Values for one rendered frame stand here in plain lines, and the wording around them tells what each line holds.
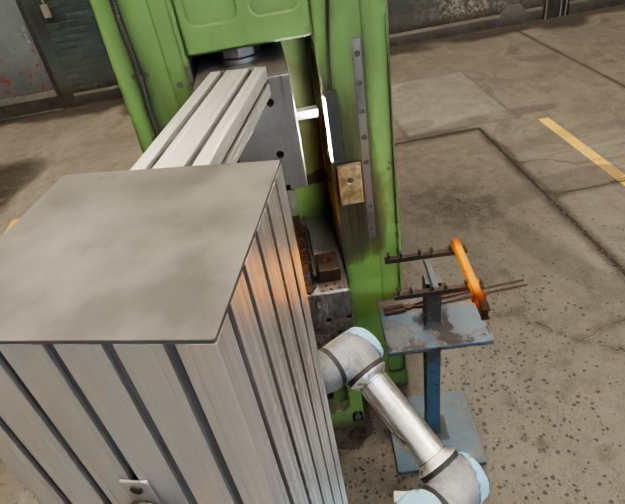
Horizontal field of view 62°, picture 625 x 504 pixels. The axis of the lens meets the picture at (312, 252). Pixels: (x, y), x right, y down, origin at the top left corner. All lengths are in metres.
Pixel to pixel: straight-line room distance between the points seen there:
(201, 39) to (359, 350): 1.07
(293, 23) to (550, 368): 2.15
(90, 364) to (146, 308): 0.06
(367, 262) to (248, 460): 1.84
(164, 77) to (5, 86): 6.79
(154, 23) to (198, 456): 1.50
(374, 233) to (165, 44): 1.06
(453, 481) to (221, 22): 1.46
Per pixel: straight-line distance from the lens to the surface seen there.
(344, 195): 2.01
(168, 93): 1.85
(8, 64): 8.43
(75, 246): 0.49
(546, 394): 2.92
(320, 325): 2.16
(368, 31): 1.83
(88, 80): 8.17
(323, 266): 2.07
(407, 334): 2.07
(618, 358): 3.18
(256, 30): 1.78
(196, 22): 1.79
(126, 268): 0.44
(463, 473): 1.41
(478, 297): 1.81
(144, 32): 1.81
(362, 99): 1.89
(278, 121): 1.72
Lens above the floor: 2.26
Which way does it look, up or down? 36 degrees down
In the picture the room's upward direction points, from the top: 10 degrees counter-clockwise
